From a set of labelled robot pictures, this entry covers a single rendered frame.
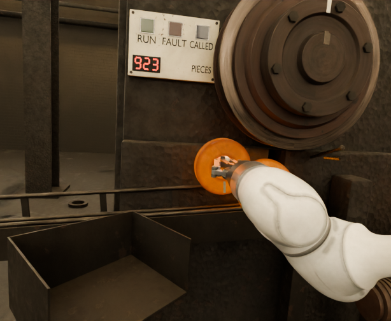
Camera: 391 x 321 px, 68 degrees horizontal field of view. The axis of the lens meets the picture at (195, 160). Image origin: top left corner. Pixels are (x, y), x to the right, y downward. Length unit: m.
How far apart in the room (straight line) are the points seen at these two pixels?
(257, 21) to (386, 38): 0.56
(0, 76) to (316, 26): 7.03
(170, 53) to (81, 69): 6.17
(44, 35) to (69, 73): 3.61
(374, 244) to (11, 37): 7.35
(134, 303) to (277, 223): 0.33
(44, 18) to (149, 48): 2.70
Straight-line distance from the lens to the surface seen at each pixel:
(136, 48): 0.91
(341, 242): 0.52
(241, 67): 0.79
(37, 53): 3.50
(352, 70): 0.86
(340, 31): 0.86
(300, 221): 0.42
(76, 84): 7.02
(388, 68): 1.24
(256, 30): 0.80
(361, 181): 1.01
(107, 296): 0.64
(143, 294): 0.63
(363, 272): 0.53
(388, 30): 1.26
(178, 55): 0.91
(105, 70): 6.96
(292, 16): 0.78
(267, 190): 0.45
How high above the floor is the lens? 0.95
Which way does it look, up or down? 8 degrees down
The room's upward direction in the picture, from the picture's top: 4 degrees clockwise
